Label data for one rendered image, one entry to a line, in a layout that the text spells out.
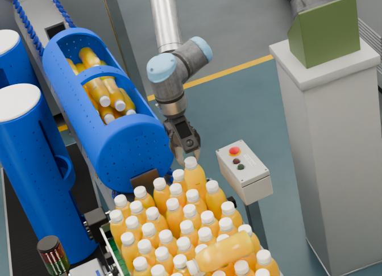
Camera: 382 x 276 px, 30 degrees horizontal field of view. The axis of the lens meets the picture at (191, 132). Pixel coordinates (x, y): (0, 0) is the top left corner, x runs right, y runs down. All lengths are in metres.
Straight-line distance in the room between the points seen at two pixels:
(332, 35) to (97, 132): 0.92
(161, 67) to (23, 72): 1.72
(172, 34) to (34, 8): 2.04
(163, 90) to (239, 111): 2.40
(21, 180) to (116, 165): 0.88
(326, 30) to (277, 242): 1.29
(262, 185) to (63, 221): 1.36
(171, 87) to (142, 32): 3.58
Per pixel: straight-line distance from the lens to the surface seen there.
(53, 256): 2.00
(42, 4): 4.25
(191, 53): 2.12
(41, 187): 3.25
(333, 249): 3.23
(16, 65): 3.66
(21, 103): 3.11
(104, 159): 2.41
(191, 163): 2.24
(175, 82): 2.07
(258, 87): 4.64
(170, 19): 2.30
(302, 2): 2.65
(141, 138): 2.41
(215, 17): 5.58
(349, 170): 2.97
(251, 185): 2.25
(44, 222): 3.39
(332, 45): 2.69
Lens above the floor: 2.54
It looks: 36 degrees down
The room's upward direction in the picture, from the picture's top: 15 degrees counter-clockwise
